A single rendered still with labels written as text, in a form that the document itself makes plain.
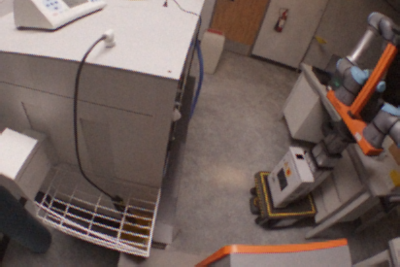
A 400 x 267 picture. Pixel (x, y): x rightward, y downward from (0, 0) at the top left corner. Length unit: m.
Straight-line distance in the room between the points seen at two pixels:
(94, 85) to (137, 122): 0.11
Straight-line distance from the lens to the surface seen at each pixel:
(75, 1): 0.63
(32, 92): 0.51
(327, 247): 0.68
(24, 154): 0.51
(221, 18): 4.39
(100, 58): 0.37
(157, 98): 0.35
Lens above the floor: 1.61
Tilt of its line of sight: 40 degrees down
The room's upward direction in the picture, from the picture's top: 17 degrees clockwise
